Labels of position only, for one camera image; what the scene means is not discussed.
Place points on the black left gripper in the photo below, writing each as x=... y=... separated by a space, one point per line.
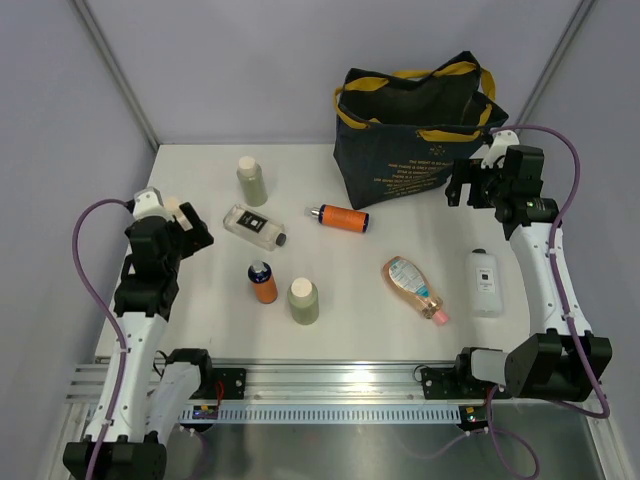
x=194 y=239

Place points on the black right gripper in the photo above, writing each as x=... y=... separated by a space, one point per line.
x=468 y=171

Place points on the orange bottle blue cap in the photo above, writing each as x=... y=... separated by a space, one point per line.
x=261 y=278

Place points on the frosted white bottle black cap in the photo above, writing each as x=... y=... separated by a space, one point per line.
x=485 y=292

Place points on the green bottle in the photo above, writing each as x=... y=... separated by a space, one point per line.
x=303 y=300
x=251 y=180

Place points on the navy canvas bag yellow handles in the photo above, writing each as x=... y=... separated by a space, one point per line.
x=399 y=134

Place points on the peach lotion bottle pink cap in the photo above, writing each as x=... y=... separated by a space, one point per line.
x=405 y=279

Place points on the green bottle front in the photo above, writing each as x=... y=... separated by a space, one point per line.
x=303 y=300

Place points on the orange spray bottle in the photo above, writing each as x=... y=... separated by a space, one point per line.
x=341 y=218

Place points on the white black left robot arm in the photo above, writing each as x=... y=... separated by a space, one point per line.
x=132 y=423

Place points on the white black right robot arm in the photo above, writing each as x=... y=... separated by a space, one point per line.
x=562 y=360

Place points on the clear square bottle black label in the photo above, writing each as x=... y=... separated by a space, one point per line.
x=255 y=228

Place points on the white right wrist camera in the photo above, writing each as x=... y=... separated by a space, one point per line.
x=501 y=141

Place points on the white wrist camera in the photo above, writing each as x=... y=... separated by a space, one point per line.
x=150 y=203
x=501 y=141

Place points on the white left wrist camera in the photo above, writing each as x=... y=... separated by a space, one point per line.
x=150 y=203

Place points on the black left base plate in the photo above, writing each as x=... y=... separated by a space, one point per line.
x=230 y=382

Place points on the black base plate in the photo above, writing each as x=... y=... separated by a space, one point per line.
x=439 y=383
x=230 y=382

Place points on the white slotted cable duct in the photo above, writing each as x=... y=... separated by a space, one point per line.
x=322 y=414

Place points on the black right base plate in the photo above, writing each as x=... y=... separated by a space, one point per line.
x=439 y=383

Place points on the aluminium mounting rail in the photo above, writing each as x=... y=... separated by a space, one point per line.
x=278 y=382

